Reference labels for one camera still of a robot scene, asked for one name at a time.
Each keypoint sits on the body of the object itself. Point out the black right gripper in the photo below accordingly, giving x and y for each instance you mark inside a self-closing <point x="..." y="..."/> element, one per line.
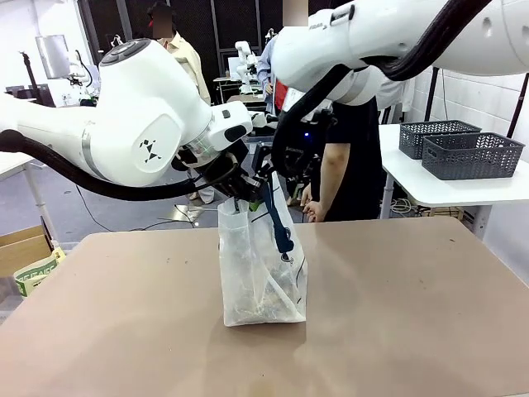
<point x="299" y="163"/>

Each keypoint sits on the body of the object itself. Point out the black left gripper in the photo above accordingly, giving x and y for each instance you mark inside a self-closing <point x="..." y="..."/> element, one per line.
<point x="231" y="178"/>

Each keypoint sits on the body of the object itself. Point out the grey plastic basket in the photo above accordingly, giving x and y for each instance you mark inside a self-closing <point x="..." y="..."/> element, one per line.
<point x="471" y="157"/>
<point x="430" y="132"/>

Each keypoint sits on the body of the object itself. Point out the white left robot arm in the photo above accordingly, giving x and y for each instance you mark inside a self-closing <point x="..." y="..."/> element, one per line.
<point x="136" y="124"/>

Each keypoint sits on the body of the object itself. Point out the person's right forearm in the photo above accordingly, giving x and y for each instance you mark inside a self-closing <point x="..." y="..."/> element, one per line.
<point x="335" y="165"/>

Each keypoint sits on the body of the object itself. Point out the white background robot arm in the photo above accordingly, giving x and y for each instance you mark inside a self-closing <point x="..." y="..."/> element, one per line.
<point x="244" y="58"/>

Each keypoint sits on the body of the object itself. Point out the green white paper bag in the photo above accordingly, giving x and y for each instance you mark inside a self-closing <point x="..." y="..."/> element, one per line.
<point x="37" y="273"/>

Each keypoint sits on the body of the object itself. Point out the person's right hand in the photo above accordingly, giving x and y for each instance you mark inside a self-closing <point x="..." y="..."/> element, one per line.
<point x="316" y="211"/>

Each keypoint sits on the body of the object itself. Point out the metal floor plate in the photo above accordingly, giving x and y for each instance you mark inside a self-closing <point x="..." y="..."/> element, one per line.
<point x="188" y="213"/>

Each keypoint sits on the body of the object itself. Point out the mannequin with blue shirt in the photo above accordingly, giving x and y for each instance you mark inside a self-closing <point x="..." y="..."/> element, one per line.
<point x="266" y="70"/>

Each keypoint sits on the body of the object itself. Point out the person in black t-shirt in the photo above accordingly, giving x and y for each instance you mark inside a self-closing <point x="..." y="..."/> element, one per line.
<point x="359" y="157"/>

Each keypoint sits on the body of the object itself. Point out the mannequin with cream jacket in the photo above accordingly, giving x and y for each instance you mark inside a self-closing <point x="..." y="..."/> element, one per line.
<point x="188" y="62"/>

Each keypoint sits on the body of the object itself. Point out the person in white shirt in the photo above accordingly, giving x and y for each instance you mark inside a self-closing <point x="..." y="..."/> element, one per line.
<point x="396" y="99"/>

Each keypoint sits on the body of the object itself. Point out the black tripod stand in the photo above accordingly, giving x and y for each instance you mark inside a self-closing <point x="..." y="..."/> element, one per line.
<point x="518" y="103"/>
<point x="431" y="95"/>

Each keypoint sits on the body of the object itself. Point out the white side table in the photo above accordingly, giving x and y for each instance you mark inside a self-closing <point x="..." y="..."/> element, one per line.
<point x="454" y="190"/>

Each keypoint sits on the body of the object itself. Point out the cardboard box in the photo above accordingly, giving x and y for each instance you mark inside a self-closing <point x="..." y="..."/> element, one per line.
<point x="20" y="248"/>

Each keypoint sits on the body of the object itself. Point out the black thin tripod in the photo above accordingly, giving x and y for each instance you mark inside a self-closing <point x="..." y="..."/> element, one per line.
<point x="29" y="68"/>

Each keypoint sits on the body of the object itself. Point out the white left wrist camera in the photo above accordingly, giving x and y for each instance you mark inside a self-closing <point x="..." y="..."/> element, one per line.
<point x="262" y="120"/>

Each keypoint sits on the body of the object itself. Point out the grey wall panel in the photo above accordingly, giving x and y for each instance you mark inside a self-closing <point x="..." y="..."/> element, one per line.
<point x="51" y="55"/>

